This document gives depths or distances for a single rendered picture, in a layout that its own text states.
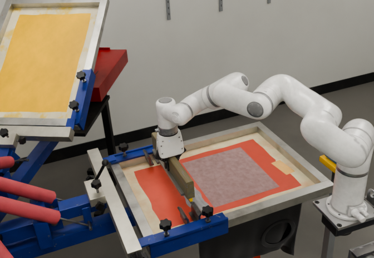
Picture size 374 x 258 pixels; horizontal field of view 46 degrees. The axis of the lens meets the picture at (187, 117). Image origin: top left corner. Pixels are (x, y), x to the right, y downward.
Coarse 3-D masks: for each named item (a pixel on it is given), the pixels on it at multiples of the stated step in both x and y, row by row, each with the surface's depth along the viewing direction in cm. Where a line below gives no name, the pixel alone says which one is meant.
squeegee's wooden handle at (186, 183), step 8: (152, 136) 188; (152, 144) 192; (168, 160) 172; (176, 160) 169; (176, 168) 165; (176, 176) 166; (184, 176) 160; (184, 184) 158; (192, 184) 157; (184, 192) 161; (192, 192) 159
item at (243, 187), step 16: (224, 176) 189; (240, 176) 188; (256, 176) 188; (272, 176) 187; (288, 176) 186; (176, 192) 181; (208, 192) 180; (224, 192) 179; (240, 192) 179; (256, 192) 178; (272, 192) 178; (160, 208) 173; (176, 208) 172; (224, 208) 171; (176, 224) 164
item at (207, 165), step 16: (240, 144) 211; (256, 144) 210; (192, 160) 201; (208, 160) 200; (224, 160) 200; (240, 160) 199; (256, 160) 198; (272, 160) 198; (144, 176) 192; (160, 176) 191; (192, 176) 190; (208, 176) 189; (160, 192) 181
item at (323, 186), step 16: (240, 128) 217; (256, 128) 219; (192, 144) 207; (208, 144) 211; (272, 144) 208; (128, 160) 198; (144, 160) 201; (304, 160) 190; (320, 176) 180; (128, 192) 177; (304, 192) 171; (320, 192) 173; (128, 208) 174; (256, 208) 165; (272, 208) 166; (144, 224) 160
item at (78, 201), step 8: (64, 200) 167; (72, 200) 166; (80, 200) 166; (88, 200) 166; (64, 208) 163; (72, 208) 163; (80, 208) 164; (104, 208) 169; (64, 216) 163; (72, 216) 165
